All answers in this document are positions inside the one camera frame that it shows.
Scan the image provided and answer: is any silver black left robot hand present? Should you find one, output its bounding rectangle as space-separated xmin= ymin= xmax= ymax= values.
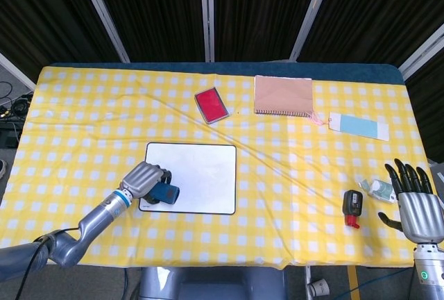
xmin=119 ymin=160 xmax=173 ymax=206

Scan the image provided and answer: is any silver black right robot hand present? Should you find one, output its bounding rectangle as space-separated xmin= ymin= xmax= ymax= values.
xmin=377 ymin=158 xmax=444 ymax=245

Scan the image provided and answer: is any blue whiteboard eraser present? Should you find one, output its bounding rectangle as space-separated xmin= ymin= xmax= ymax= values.
xmin=148 ymin=183 xmax=180 ymax=206

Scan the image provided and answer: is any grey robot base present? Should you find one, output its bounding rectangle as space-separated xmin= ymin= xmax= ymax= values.
xmin=138 ymin=267 xmax=289 ymax=300

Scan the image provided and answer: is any green white tissue pack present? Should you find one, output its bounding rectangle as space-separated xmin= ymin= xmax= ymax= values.
xmin=359 ymin=178 xmax=398 ymax=204

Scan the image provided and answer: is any black device red tip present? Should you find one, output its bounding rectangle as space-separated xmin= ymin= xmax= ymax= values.
xmin=342 ymin=190 xmax=364 ymax=228

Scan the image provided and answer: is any red card case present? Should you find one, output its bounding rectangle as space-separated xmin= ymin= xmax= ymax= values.
xmin=194 ymin=86 xmax=231 ymax=126

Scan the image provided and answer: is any blue white bookmark pink tassel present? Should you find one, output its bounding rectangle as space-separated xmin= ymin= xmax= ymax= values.
xmin=310 ymin=111 xmax=390 ymax=142

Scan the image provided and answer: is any white paper cup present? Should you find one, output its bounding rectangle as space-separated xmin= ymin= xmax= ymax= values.
xmin=308 ymin=278 xmax=330 ymax=299

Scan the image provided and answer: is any yellow white checked tablecloth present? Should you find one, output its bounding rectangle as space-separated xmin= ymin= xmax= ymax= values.
xmin=0 ymin=65 xmax=427 ymax=268

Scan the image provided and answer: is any brown spiral notebook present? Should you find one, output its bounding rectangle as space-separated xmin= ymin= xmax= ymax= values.
xmin=253 ymin=75 xmax=314 ymax=119

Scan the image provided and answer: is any white whiteboard black frame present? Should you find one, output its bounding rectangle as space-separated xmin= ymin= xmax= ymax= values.
xmin=138 ymin=142 xmax=238 ymax=216

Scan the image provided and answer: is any blue floor cable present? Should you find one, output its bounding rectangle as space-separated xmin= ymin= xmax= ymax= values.
xmin=350 ymin=267 xmax=416 ymax=300

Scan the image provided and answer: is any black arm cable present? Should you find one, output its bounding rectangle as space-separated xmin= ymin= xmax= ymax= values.
xmin=20 ymin=226 xmax=80 ymax=300

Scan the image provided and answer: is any black floor cables bundle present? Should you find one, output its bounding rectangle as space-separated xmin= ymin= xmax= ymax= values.
xmin=0 ymin=81 xmax=34 ymax=120

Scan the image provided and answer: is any white frame post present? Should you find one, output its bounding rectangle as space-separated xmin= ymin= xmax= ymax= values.
xmin=289 ymin=0 xmax=336 ymax=62
xmin=0 ymin=51 xmax=35 ymax=96
xmin=75 ymin=0 xmax=131 ymax=64
xmin=199 ymin=0 xmax=215 ymax=63
xmin=398 ymin=24 xmax=444 ymax=81

